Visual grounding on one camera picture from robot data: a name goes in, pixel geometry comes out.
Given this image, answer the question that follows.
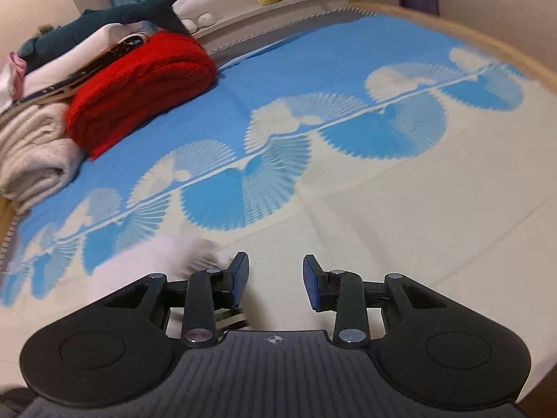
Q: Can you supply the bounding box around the black white striped sock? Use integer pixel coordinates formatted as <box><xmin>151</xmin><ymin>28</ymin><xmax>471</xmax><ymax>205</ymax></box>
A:
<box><xmin>93</xmin><ymin>233</ymin><xmax>250</xmax><ymax>340</ymax></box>

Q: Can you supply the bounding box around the white plush toy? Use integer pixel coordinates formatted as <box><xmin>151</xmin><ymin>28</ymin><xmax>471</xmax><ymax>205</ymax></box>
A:
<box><xmin>173</xmin><ymin>0</ymin><xmax>216</xmax><ymax>32</ymax></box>

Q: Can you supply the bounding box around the blue cream printed blanket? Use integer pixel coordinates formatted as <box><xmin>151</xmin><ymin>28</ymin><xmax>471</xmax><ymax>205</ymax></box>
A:
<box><xmin>0</xmin><ymin>9</ymin><xmax>557</xmax><ymax>401</ymax></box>

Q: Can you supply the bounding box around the dark shark plush toy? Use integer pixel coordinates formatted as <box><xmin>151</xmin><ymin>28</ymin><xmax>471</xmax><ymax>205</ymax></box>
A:
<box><xmin>19</xmin><ymin>0</ymin><xmax>196</xmax><ymax>72</ymax></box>

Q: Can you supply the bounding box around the white folded garment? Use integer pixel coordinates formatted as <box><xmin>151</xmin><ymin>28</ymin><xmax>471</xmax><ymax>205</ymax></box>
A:
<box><xmin>0</xmin><ymin>24</ymin><xmax>151</xmax><ymax>111</ymax></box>

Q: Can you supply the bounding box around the red folded sweater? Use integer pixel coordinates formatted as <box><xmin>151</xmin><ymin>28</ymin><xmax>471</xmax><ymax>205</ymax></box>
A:
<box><xmin>66</xmin><ymin>31</ymin><xmax>218</xmax><ymax>161</ymax></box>

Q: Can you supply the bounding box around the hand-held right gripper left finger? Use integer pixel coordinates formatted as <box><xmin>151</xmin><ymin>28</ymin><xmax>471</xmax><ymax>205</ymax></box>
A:
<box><xmin>104</xmin><ymin>251</ymin><xmax>251</xmax><ymax>349</ymax></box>

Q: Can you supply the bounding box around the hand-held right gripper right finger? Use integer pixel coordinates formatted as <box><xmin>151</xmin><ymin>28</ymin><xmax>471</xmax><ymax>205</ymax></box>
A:
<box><xmin>302</xmin><ymin>254</ymin><xmax>449</xmax><ymax>349</ymax></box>

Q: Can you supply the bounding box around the pink cloth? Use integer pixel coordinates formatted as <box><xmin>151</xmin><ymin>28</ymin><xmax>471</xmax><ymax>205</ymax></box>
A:
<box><xmin>8</xmin><ymin>51</ymin><xmax>28</xmax><ymax>99</ymax></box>

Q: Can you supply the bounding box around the dark patterned strap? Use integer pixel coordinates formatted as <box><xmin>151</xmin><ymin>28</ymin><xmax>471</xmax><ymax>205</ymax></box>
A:
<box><xmin>15</xmin><ymin>32</ymin><xmax>149</xmax><ymax>106</ymax></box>

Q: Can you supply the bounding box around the beige folded blanket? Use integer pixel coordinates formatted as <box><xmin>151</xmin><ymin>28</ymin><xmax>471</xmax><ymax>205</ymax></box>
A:
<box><xmin>0</xmin><ymin>102</ymin><xmax>86</xmax><ymax>215</ymax></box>

